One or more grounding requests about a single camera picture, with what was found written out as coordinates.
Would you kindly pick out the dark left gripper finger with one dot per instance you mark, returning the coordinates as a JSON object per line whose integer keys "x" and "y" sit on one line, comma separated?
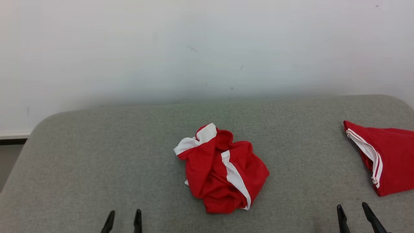
{"x": 108, "y": 223}
{"x": 138, "y": 223}

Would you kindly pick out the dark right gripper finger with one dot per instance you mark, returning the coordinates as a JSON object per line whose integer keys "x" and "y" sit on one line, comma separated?
{"x": 343, "y": 221}
{"x": 375, "y": 221}

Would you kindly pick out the red jersey with white trim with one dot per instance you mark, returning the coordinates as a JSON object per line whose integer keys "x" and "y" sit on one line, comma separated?
{"x": 394, "y": 155}

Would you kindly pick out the red shorts with white stripes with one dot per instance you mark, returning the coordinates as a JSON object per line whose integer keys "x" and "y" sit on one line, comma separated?
{"x": 213, "y": 174}

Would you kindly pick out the grey fabric sofa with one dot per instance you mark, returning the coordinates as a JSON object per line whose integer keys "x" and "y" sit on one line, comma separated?
{"x": 129, "y": 161}

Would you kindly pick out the white black wall baseboard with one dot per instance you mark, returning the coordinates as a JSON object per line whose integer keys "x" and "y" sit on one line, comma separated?
{"x": 13, "y": 137}

